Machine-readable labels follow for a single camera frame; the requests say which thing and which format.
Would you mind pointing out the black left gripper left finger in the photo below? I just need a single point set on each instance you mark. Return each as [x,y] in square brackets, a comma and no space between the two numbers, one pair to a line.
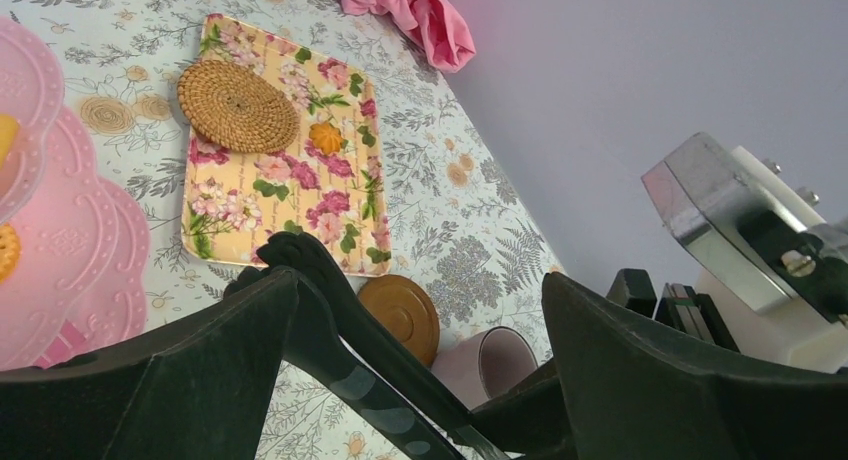
[197,388]

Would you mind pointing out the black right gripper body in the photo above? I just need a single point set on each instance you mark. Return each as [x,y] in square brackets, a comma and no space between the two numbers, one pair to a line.
[678,306]

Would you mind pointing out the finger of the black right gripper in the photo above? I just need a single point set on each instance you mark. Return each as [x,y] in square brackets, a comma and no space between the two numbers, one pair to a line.
[530,419]

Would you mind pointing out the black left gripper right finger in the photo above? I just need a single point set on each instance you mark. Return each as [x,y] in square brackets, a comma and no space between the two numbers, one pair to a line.
[636,389]

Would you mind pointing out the floral rectangular serving tray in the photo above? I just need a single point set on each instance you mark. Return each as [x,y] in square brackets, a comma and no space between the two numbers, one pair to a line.
[233,202]

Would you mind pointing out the orange flower cookie toy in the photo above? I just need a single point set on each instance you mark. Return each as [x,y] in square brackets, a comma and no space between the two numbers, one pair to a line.
[326,137]

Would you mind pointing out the pink cake slice toy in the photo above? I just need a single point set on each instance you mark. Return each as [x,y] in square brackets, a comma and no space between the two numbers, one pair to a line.
[65,346]

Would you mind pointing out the small orange cookie toy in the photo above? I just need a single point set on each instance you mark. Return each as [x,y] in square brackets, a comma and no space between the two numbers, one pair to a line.
[10,250]

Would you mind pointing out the yellow rectangular biscuit toy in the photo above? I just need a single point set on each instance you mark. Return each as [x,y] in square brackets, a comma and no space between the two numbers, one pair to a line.
[9,130]

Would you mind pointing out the brown saucer right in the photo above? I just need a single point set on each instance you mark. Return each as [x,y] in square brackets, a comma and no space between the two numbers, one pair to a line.
[406,311]

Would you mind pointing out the pink three-tier cake stand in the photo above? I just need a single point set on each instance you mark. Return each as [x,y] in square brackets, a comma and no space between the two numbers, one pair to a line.
[85,241]

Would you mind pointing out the round woven brown coaster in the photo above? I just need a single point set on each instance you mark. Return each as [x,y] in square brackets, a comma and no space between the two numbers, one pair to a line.
[235,108]

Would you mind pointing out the crumpled pink cloth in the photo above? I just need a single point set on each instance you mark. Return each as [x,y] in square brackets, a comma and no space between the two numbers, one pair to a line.
[435,26]

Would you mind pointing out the mauve mug black handle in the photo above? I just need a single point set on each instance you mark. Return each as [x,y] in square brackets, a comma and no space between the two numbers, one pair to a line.
[485,366]

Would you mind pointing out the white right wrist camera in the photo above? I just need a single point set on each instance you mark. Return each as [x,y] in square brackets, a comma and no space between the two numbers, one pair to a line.
[775,269]

